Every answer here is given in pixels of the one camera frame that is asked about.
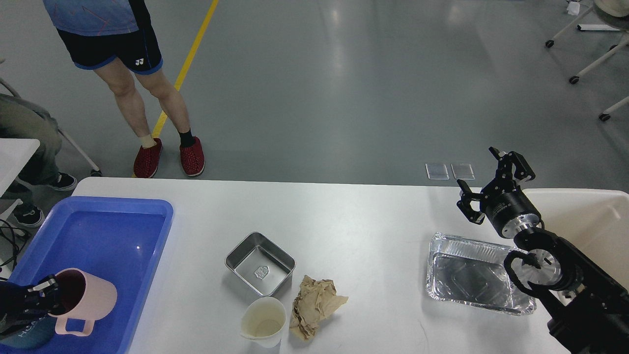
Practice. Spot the white side table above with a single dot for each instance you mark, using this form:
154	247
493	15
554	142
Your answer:
14	155

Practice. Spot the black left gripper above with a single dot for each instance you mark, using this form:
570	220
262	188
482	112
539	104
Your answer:
16	317

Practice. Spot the dark teal HOME mug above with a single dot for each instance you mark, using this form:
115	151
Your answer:
34	335

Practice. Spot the white paper cup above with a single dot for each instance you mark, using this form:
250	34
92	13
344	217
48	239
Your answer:
264	322

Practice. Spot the beige plastic bin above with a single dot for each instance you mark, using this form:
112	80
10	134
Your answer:
596	222

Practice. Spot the pink plastic mug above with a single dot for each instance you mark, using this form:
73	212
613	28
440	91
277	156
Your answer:
83	297

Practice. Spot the square stainless steel tray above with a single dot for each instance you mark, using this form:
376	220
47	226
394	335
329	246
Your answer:
262	265

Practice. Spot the seated person at left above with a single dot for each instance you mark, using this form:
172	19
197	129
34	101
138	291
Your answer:
23	121

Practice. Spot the white wheeled chair base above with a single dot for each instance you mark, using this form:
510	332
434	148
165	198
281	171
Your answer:
613	14

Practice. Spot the clear floor plate left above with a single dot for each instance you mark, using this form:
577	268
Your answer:
437	171

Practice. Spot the standing person in shorts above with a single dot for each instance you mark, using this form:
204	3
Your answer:
115	39

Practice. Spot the clear floor plate right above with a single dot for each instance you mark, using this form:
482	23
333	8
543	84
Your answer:
463	171

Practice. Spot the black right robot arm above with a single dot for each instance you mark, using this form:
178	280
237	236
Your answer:
588	308

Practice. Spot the blue plastic bin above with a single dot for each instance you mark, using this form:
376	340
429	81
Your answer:
119	240

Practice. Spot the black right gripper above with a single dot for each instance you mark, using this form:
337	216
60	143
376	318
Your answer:
509	211

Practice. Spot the clear floor plate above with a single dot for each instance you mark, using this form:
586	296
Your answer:
437	171
463	171

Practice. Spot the aluminium foil tray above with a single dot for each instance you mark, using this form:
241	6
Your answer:
471	272

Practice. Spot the crumpled brown paper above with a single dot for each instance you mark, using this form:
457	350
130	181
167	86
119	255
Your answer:
317	300

